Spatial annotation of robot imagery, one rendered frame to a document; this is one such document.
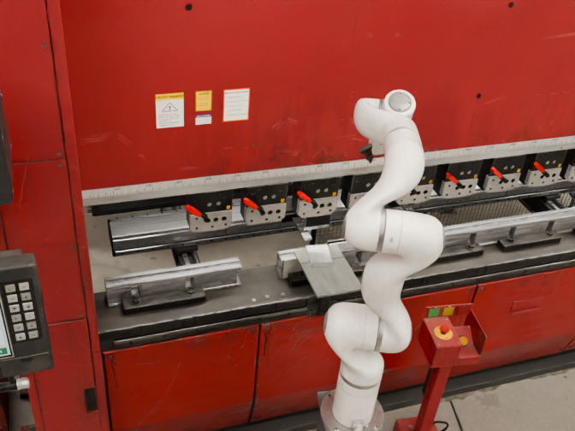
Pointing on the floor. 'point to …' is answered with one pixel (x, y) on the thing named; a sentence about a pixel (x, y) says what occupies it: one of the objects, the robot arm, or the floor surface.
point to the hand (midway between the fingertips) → (383, 154)
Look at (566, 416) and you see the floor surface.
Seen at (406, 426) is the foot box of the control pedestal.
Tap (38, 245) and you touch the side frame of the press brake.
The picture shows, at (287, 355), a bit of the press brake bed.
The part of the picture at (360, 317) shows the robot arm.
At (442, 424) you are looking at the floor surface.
